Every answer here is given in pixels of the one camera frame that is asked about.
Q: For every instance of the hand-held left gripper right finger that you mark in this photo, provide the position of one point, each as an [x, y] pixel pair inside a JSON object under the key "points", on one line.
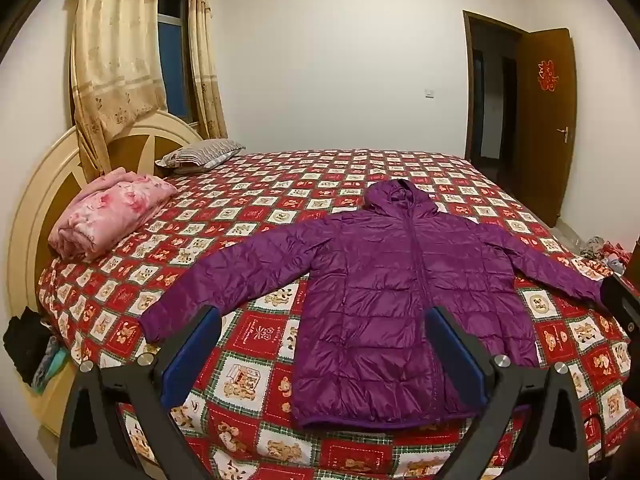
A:
{"points": [[457, 355]]}

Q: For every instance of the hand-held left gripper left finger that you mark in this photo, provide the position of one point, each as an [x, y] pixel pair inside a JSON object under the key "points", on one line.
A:
{"points": [[192, 355]]}

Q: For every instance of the purple hooded puffer jacket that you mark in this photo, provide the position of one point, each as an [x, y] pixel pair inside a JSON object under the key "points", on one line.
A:
{"points": [[380, 290]]}

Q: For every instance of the pile of mixed clothes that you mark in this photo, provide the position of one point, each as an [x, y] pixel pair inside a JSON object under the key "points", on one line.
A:
{"points": [[602, 255]]}

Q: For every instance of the red checkered bear-print bedsheet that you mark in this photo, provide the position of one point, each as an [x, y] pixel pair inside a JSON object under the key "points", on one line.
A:
{"points": [[260, 335]]}

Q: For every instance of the teal cloth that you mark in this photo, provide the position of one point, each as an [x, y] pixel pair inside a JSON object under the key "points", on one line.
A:
{"points": [[50, 365]]}

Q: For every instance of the pink floral folded blanket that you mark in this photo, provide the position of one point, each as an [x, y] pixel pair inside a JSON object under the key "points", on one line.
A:
{"points": [[107, 212]]}

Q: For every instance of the black clothing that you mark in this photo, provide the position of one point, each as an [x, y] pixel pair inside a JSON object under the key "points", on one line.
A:
{"points": [[25, 342]]}

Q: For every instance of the brown wooden door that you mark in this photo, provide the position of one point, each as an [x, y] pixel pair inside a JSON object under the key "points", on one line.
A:
{"points": [[545, 125]]}

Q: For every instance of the grey striped pillow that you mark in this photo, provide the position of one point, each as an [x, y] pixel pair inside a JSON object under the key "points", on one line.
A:
{"points": [[202, 154]]}

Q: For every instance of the red paper door decoration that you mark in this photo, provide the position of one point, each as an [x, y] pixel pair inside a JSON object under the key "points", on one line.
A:
{"points": [[546, 75]]}

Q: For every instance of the narrow beige floral curtain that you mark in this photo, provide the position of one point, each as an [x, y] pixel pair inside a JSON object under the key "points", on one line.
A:
{"points": [[205, 60]]}

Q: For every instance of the window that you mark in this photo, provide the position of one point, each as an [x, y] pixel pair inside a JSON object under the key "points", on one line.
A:
{"points": [[172, 55]]}

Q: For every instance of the wide beige floral curtain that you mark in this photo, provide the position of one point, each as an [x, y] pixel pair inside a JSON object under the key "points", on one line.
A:
{"points": [[115, 60]]}

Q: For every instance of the dark wooden door frame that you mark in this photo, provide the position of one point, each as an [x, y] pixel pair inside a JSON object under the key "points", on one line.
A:
{"points": [[492, 85]]}

